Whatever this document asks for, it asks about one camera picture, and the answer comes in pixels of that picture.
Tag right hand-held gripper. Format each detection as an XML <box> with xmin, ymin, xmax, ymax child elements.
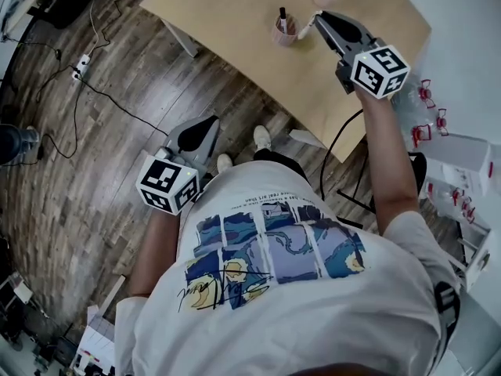
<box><xmin>314</xmin><ymin>9</ymin><xmax>411</xmax><ymax>100</ymax></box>

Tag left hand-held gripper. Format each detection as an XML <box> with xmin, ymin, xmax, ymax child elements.
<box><xmin>135</xmin><ymin>114</ymin><xmax>222</xmax><ymax>215</ymax></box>

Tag pink pen cup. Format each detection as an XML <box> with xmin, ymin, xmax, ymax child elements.
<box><xmin>272</xmin><ymin>13</ymin><xmax>301</xmax><ymax>48</ymax></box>

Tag person's left forearm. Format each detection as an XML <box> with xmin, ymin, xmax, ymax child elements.
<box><xmin>128</xmin><ymin>209</ymin><xmax>193</xmax><ymax>299</ymax></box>

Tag person's right forearm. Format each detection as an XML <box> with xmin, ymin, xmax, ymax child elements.
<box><xmin>354</xmin><ymin>87</ymin><xmax>420</xmax><ymax>237</ymax></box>

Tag person's left white shoe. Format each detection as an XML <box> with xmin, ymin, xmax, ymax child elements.
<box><xmin>215</xmin><ymin>153</ymin><xmax>233</xmax><ymax>175</ymax></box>

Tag person's white shoe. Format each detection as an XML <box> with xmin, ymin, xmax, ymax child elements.
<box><xmin>252</xmin><ymin>125</ymin><xmax>272</xmax><ymax>153</ymax></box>
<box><xmin>215</xmin><ymin>153</ymin><xmax>233</xmax><ymax>175</ymax></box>

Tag person's right white shoe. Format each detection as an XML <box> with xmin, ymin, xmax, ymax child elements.
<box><xmin>252</xmin><ymin>125</ymin><xmax>272</xmax><ymax>153</ymax></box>

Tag black trousers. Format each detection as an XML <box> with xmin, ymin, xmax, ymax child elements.
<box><xmin>252</xmin><ymin>148</ymin><xmax>311</xmax><ymax>186</ymax></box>

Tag light wooden table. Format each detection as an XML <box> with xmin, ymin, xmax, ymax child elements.
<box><xmin>139</xmin><ymin>0</ymin><xmax>432</xmax><ymax>165</ymax></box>

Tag white power strip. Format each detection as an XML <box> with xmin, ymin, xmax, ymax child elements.
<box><xmin>71</xmin><ymin>53</ymin><xmax>92</xmax><ymax>82</ymax></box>

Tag black folding chair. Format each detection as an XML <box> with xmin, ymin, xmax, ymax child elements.
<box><xmin>335</xmin><ymin>150</ymin><xmax>428</xmax><ymax>227</ymax></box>

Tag white printed t-shirt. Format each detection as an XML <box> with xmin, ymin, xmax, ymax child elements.
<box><xmin>114</xmin><ymin>158</ymin><xmax>463</xmax><ymax>376</ymax></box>

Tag white metal shelf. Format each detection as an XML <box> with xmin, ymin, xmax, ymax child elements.
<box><xmin>424</xmin><ymin>132</ymin><xmax>495</xmax><ymax>291</ymax></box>

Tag black floor cable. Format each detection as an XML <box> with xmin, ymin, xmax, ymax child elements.
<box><xmin>37</xmin><ymin>64</ymin><xmax>170</xmax><ymax>160</ymax></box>

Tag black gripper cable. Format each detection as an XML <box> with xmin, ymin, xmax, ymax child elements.
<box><xmin>319</xmin><ymin>107</ymin><xmax>366</xmax><ymax>202</ymax></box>

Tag row of red-handled water jugs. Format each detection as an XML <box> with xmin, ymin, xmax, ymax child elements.
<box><xmin>392</xmin><ymin>77</ymin><xmax>478</xmax><ymax>226</ymax></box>

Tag white floor cable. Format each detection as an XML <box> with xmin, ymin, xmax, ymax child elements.
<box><xmin>88</xmin><ymin>0</ymin><xmax>99</xmax><ymax>56</ymax></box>

